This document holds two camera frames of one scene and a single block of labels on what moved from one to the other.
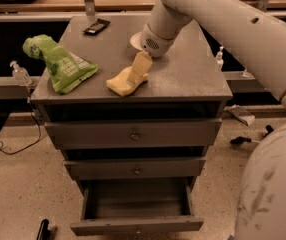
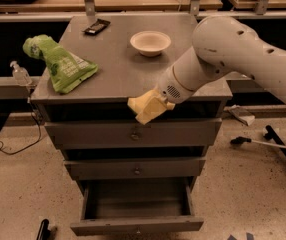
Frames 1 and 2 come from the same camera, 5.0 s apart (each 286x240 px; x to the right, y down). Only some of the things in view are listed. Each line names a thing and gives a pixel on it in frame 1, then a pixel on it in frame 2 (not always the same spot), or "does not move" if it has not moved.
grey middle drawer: (134, 168) does not move
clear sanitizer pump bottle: (20, 75) does not move
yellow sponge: (119, 82) → (138, 103)
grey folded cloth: (243, 116) does not move
